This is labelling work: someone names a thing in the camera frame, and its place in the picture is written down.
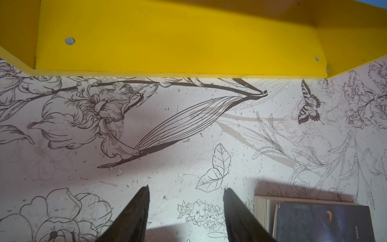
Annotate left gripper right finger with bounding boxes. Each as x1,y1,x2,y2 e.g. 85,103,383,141
223,188,274,242

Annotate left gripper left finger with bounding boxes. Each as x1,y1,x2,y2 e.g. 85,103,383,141
97,186,150,242

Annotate black wolf eye book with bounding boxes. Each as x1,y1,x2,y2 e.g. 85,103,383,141
254,195,375,242

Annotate yellow pink blue bookshelf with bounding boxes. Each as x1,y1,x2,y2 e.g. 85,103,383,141
1,1,387,79

